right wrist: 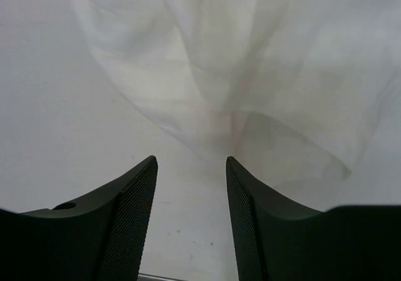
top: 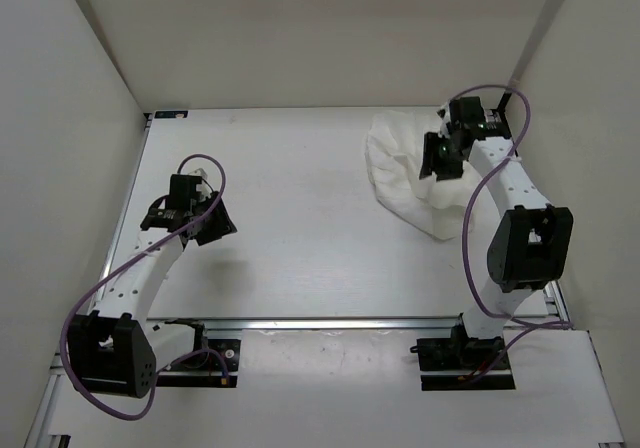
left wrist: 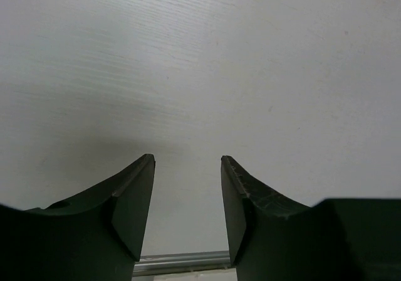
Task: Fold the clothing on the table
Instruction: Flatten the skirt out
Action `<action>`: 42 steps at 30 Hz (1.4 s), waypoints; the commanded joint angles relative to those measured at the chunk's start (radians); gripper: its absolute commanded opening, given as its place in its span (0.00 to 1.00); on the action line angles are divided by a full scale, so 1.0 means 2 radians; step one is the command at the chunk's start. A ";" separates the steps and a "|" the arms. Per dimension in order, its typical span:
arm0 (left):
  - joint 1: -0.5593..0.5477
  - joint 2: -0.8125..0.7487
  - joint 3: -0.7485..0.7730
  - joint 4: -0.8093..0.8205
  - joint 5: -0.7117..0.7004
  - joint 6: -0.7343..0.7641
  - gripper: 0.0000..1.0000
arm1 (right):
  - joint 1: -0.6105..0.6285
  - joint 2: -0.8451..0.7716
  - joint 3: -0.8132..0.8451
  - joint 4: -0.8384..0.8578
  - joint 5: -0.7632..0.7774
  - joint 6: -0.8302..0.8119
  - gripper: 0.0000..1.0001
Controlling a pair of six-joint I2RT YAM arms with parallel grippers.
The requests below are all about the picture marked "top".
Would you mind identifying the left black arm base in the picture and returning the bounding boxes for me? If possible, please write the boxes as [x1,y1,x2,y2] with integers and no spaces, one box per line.
[149,319,241,389]

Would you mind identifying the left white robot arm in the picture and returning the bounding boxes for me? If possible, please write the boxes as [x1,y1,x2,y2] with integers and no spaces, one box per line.
[63,169,236,398]

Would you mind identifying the white foam front board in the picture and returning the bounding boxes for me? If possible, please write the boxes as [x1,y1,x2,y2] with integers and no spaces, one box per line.
[49,331,623,447]

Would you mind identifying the left blue corner sticker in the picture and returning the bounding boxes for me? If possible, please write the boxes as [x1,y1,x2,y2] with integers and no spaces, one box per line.
[154,110,189,119]

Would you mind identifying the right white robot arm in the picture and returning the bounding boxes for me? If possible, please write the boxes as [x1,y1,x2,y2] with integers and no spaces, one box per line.
[419,93,574,368]

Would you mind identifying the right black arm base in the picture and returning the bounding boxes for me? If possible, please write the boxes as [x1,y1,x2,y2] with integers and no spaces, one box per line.
[410,325,516,392]

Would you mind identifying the aluminium table edge rail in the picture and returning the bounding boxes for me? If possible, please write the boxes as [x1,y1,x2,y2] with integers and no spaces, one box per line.
[150,317,457,331]

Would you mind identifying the white pleated skirt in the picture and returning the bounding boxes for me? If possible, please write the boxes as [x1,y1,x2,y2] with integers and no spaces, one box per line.
[364,110,480,241]

